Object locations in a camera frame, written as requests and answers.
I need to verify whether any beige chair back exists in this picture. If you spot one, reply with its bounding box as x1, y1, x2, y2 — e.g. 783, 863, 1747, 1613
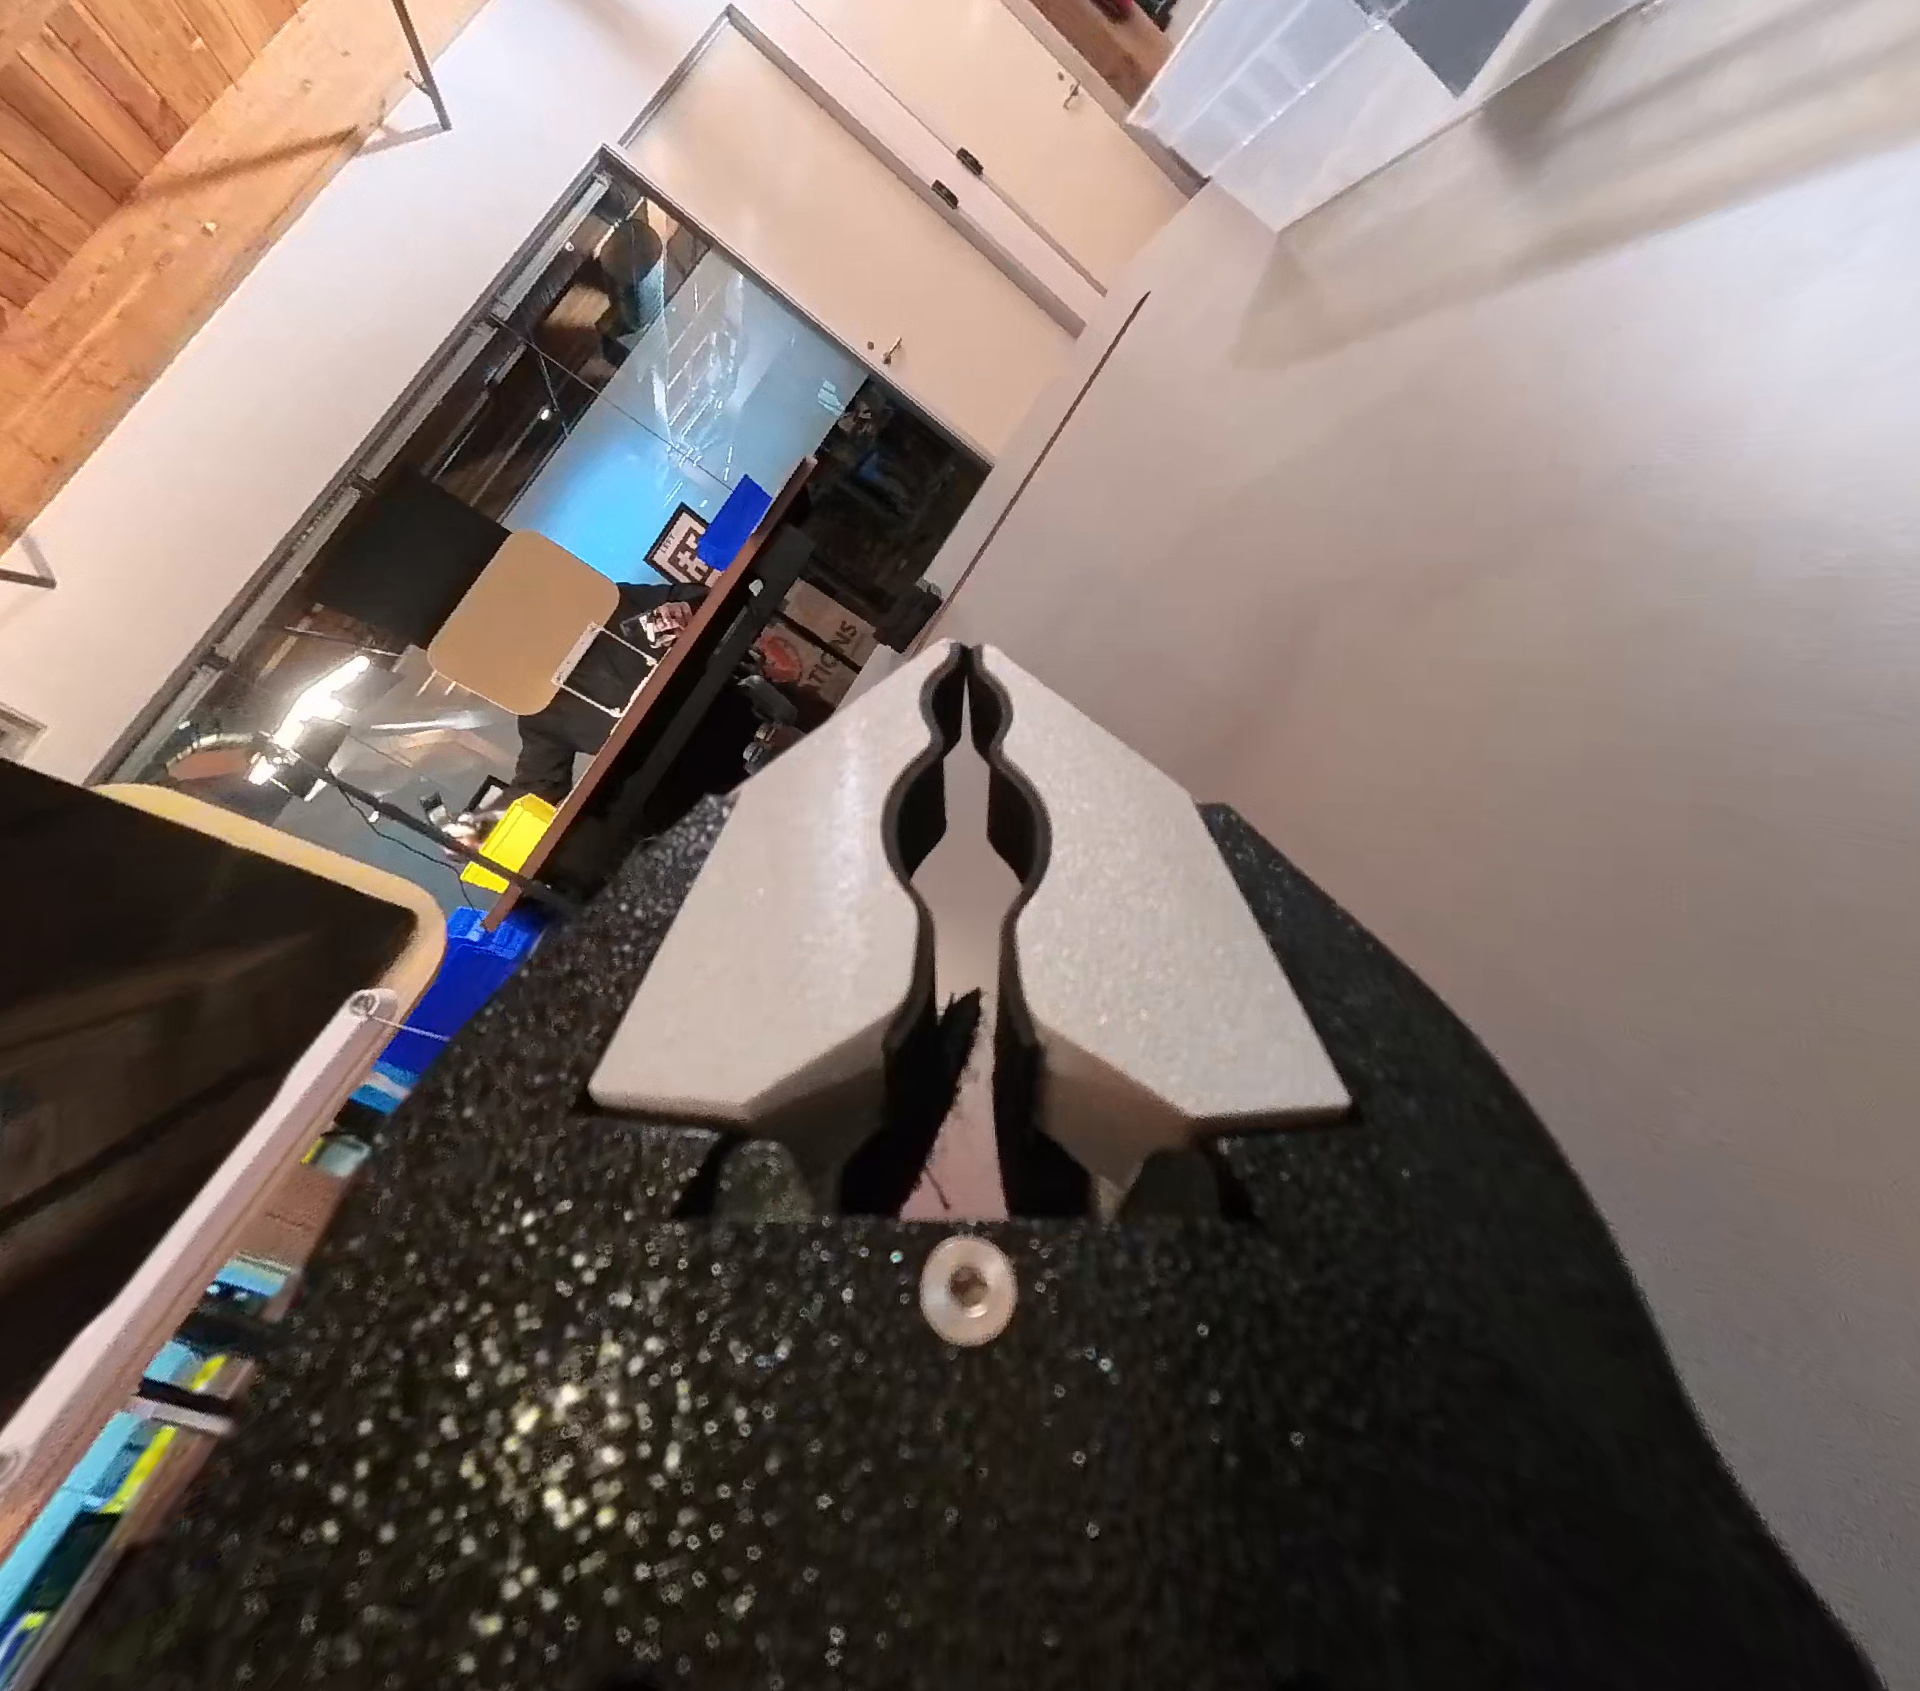
425, 527, 622, 715

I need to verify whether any white door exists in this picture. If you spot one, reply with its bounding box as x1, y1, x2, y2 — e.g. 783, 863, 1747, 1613
761, 0, 1202, 289
618, 5, 1111, 373

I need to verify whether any dark screen tablet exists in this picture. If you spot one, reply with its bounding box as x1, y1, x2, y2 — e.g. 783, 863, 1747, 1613
0, 757, 452, 1475

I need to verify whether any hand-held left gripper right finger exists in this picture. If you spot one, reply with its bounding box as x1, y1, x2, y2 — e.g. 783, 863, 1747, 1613
967, 643, 1355, 1221

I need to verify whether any glass partition wall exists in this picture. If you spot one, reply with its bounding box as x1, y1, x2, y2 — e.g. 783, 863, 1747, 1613
89, 145, 995, 957

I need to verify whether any blue plastic bin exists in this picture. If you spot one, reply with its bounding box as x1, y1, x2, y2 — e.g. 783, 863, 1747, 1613
366, 903, 545, 1081

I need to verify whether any brown wooden desk divider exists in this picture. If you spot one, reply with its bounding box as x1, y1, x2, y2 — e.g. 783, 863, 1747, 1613
516, 457, 822, 889

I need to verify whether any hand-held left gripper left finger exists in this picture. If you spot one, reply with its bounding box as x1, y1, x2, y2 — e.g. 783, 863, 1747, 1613
583, 641, 965, 1215

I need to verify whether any yellow plastic bin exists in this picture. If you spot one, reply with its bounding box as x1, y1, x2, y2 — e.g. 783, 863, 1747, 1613
459, 793, 556, 891

